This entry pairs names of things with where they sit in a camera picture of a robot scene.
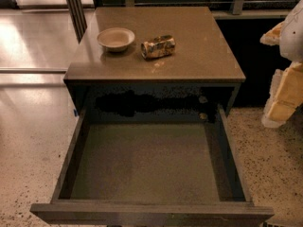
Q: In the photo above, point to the open grey top drawer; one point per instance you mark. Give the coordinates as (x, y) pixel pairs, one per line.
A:
(171, 173)

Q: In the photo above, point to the white paper bowl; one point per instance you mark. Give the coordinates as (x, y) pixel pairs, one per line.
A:
(116, 39)

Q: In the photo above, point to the grey cabinet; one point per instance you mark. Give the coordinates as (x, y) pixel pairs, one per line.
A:
(199, 81)

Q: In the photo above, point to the crushed orange can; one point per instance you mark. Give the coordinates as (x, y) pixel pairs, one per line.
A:
(158, 47)

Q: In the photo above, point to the dark window frame post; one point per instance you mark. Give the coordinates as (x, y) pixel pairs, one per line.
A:
(78, 18)

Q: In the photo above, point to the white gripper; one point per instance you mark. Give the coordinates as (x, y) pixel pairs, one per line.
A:
(292, 39)

